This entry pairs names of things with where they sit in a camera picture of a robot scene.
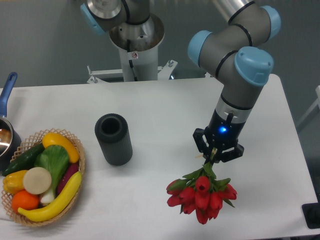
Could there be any green cucumber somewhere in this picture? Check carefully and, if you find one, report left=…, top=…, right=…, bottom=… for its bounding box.
left=2, top=143, right=45, bottom=177

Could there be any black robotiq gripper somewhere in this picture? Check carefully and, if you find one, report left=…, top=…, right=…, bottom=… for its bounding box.
left=192, top=110, right=245, bottom=163

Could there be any red tulip bouquet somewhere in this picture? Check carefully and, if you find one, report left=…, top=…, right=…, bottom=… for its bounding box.
left=166, top=148, right=238, bottom=225

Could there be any purple sweet potato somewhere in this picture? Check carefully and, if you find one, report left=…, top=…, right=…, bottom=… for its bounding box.
left=56, top=163, right=79, bottom=195

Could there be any black device at edge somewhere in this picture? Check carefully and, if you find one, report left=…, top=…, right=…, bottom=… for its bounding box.
left=301, top=202, right=320, bottom=229

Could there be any green bok choy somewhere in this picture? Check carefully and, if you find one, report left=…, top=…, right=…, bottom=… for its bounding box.
left=34, top=145, right=69, bottom=206

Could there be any yellow squash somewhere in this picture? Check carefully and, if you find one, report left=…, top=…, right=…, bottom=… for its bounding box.
left=42, top=132, right=80, bottom=164

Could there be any yellow bell pepper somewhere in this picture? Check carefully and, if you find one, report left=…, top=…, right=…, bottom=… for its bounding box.
left=2, top=170, right=28, bottom=195

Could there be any blue handled saucepan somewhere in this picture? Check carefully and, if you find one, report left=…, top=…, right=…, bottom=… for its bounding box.
left=0, top=72, right=22, bottom=171

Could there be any beige round disc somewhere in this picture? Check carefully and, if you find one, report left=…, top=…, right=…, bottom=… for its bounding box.
left=22, top=167, right=52, bottom=195

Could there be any yellow banana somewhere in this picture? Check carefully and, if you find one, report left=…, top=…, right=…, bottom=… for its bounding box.
left=18, top=171, right=82, bottom=223

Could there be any dark grey ribbed vase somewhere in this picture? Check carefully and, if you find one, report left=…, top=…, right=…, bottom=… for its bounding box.
left=94, top=113, right=133, bottom=166

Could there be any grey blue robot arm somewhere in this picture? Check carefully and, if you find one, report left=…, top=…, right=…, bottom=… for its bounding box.
left=80, top=0, right=281, bottom=163

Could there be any white frame at right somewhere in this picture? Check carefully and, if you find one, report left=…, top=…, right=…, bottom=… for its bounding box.
left=296, top=85, right=320, bottom=134

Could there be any orange fruit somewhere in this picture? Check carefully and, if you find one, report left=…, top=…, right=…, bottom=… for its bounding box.
left=11, top=190, right=40, bottom=213

